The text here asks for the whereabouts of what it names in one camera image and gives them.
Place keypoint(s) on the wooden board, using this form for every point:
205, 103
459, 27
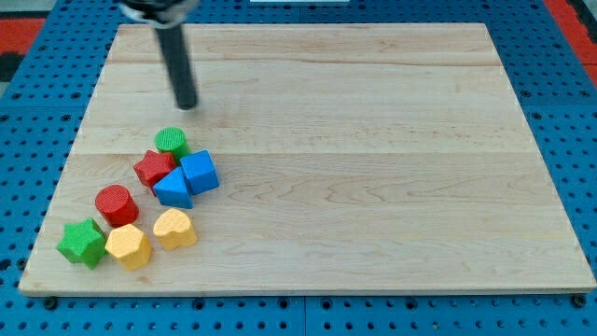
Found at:
353, 159

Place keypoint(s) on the yellow hexagon block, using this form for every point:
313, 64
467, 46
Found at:
129, 246

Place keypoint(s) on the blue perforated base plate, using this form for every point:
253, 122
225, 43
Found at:
48, 95

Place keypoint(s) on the yellow heart block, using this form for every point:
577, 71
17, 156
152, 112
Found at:
173, 228

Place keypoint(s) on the blue cube block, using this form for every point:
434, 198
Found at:
199, 171

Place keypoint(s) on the green cylinder block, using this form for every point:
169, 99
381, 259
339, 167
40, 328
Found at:
172, 140

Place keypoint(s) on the green star block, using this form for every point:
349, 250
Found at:
83, 242

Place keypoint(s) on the red star block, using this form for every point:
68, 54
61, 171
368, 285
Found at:
153, 167

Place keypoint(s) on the red cylinder block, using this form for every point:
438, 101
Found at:
116, 206

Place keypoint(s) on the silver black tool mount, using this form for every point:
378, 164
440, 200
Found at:
161, 14

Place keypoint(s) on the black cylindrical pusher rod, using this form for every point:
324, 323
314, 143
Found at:
176, 59

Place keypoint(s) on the blue triangle block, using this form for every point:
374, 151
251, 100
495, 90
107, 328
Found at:
173, 190

